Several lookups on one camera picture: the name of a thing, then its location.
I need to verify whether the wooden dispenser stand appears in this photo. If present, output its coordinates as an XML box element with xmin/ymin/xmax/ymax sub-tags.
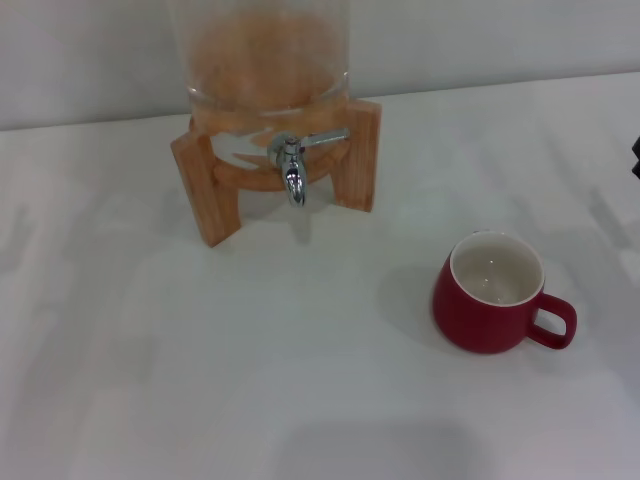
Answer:
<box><xmin>169</xmin><ymin>98</ymin><xmax>379</xmax><ymax>250</ymax></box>

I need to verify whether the chrome faucet tap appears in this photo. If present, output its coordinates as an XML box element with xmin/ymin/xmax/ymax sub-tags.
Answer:
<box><xmin>267</xmin><ymin>127</ymin><xmax>351</xmax><ymax>209</ymax></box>

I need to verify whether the clear glass dispenser jar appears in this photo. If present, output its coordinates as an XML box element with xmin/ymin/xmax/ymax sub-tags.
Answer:
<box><xmin>167</xmin><ymin>0</ymin><xmax>351</xmax><ymax>166</ymax></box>

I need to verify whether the red cup with white inside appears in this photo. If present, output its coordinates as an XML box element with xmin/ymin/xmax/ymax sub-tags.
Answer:
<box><xmin>432</xmin><ymin>229</ymin><xmax>579</xmax><ymax>355</ymax></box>

